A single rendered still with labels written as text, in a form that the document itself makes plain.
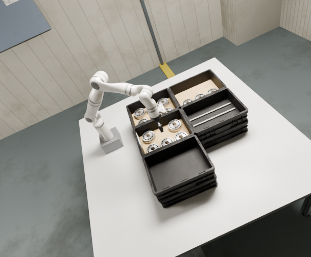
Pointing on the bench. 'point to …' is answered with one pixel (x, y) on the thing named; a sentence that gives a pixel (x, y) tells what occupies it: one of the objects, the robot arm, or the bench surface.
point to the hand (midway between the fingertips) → (160, 127)
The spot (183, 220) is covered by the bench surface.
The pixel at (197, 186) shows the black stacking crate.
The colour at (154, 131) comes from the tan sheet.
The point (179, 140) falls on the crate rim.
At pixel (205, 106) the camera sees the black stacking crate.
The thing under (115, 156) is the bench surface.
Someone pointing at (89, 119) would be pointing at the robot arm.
